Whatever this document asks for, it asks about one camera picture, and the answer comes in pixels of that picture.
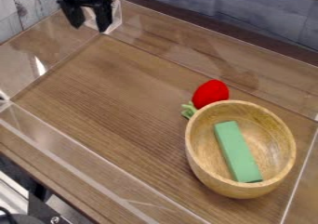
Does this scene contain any wooden bowl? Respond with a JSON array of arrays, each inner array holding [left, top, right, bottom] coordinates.
[[185, 100, 296, 199]]

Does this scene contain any black metal bracket with bolt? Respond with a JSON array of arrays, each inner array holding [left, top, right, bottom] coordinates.
[[26, 193, 71, 224]]

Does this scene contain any red plush strawberry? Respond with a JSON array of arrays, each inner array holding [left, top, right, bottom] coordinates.
[[181, 79, 230, 119]]

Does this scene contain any black cable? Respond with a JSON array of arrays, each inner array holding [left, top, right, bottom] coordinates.
[[0, 205, 17, 224]]

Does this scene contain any green rectangular block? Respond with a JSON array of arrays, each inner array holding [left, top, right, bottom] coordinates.
[[213, 121, 263, 183]]

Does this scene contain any clear acrylic tray enclosure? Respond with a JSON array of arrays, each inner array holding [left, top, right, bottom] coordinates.
[[0, 0, 318, 224]]

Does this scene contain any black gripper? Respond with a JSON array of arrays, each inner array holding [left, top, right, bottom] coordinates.
[[56, 0, 113, 33]]

